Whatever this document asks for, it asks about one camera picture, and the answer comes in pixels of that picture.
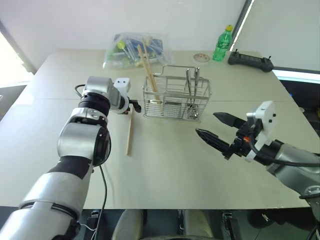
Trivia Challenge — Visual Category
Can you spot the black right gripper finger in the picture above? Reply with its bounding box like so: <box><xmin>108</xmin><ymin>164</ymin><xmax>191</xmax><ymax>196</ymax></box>
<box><xmin>212</xmin><ymin>111</ymin><xmax>248</xmax><ymax>130</ymax></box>
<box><xmin>195</xmin><ymin>127</ymin><xmax>230</xmax><ymax>154</ymax></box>

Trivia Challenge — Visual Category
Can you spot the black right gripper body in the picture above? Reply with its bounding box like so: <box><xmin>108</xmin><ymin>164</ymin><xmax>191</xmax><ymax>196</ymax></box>
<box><xmin>221</xmin><ymin>120</ymin><xmax>256</xmax><ymax>160</ymax></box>

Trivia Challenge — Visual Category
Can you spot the wooden chopstick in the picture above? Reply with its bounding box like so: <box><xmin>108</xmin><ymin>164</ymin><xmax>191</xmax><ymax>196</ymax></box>
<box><xmin>136</xmin><ymin>44</ymin><xmax>162</xmax><ymax>105</ymax></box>
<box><xmin>126</xmin><ymin>109</ymin><xmax>135</xmax><ymax>157</ymax></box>
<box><xmin>141</xmin><ymin>36</ymin><xmax>159</xmax><ymax>94</ymax></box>

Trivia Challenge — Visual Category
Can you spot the metal spoon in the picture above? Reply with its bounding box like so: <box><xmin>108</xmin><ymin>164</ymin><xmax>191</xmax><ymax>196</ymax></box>
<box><xmin>190</xmin><ymin>66</ymin><xmax>202</xmax><ymax>120</ymax></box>

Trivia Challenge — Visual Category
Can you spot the clear plastic bag of items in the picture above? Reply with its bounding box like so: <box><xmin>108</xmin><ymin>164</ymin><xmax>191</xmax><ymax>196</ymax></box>
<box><xmin>101</xmin><ymin>32</ymin><xmax>175</xmax><ymax>70</ymax></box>

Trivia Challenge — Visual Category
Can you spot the black remote controller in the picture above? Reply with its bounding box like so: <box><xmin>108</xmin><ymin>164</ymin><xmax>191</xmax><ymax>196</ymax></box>
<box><xmin>227</xmin><ymin>48</ymin><xmax>275</xmax><ymax>73</ymax></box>

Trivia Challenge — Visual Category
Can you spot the green plastic bottle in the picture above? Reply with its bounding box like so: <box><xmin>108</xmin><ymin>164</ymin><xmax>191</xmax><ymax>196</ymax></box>
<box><xmin>212</xmin><ymin>24</ymin><xmax>235</xmax><ymax>62</ymax></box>

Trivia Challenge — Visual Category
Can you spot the black rounded shape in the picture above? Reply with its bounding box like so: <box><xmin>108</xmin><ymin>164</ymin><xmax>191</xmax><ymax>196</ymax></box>
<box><xmin>246</xmin><ymin>207</ymin><xmax>315</xmax><ymax>230</ymax></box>

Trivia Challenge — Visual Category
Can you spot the grey rounded shape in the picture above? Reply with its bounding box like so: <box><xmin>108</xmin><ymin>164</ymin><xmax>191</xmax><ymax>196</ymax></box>
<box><xmin>110</xmin><ymin>209</ymin><xmax>148</xmax><ymax>240</ymax></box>
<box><xmin>183</xmin><ymin>209</ymin><xmax>215</xmax><ymax>240</ymax></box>

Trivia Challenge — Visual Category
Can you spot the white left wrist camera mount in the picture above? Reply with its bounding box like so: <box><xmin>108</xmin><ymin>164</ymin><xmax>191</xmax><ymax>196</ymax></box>
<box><xmin>109</xmin><ymin>77</ymin><xmax>132</xmax><ymax>116</ymax></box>

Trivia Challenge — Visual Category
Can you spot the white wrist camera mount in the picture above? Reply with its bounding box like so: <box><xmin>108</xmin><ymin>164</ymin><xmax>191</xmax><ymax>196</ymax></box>
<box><xmin>244</xmin><ymin>100</ymin><xmax>277</xmax><ymax>164</ymax></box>
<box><xmin>109</xmin><ymin>77</ymin><xmax>132</xmax><ymax>116</ymax></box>

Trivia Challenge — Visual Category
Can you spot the metal wire basket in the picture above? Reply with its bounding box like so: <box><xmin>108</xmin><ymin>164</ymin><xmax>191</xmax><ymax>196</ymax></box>
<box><xmin>141</xmin><ymin>64</ymin><xmax>212</xmax><ymax>124</ymax></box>

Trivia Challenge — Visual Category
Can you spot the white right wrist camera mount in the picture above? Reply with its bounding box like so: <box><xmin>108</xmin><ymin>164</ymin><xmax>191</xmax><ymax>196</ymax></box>
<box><xmin>244</xmin><ymin>100</ymin><xmax>277</xmax><ymax>164</ymax></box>

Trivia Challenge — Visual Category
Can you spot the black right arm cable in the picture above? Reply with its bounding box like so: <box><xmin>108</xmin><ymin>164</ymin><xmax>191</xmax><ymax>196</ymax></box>
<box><xmin>246</xmin><ymin>136</ymin><xmax>320</xmax><ymax>169</ymax></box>

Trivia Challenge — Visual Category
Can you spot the dark window frame bar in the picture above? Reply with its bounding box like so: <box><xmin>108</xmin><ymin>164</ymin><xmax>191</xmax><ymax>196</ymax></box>
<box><xmin>229</xmin><ymin>0</ymin><xmax>255</xmax><ymax>52</ymax></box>

